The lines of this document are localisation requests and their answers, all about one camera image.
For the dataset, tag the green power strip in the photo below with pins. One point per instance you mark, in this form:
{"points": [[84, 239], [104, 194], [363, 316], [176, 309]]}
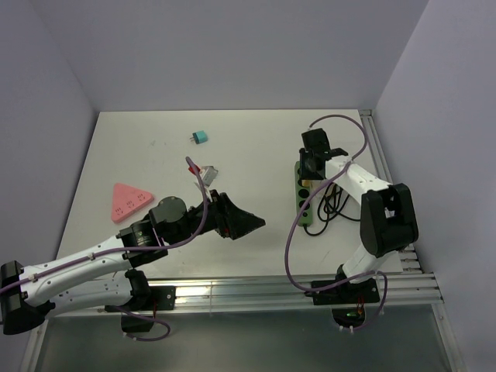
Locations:
{"points": [[301, 195]]}

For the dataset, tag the yellow charger with cable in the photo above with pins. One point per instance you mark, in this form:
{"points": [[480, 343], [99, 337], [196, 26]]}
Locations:
{"points": [[313, 185]]}

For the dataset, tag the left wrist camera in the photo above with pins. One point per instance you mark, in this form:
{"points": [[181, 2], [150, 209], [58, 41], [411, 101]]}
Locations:
{"points": [[208, 175]]}

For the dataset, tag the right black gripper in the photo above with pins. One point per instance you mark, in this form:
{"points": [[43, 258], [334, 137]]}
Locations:
{"points": [[304, 175]]}

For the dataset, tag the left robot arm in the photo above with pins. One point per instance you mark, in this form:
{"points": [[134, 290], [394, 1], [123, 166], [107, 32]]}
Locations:
{"points": [[108, 273]]}

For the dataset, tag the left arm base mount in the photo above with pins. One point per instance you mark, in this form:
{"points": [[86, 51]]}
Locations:
{"points": [[142, 309]]}

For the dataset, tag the teal plug adapter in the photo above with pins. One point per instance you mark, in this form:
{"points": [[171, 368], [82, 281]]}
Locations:
{"points": [[199, 137]]}

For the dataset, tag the aluminium front rail frame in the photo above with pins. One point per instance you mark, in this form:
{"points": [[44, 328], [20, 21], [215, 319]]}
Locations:
{"points": [[259, 324]]}

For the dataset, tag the pink triangular power strip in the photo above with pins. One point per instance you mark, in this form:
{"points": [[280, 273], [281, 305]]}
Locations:
{"points": [[127, 200]]}

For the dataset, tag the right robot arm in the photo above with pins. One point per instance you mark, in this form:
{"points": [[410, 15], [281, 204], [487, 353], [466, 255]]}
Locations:
{"points": [[387, 216]]}

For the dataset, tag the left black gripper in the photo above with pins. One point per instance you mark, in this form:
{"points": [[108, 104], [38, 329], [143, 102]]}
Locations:
{"points": [[239, 222]]}

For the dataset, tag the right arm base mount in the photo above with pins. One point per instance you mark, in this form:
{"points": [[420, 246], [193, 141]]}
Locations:
{"points": [[354, 296]]}

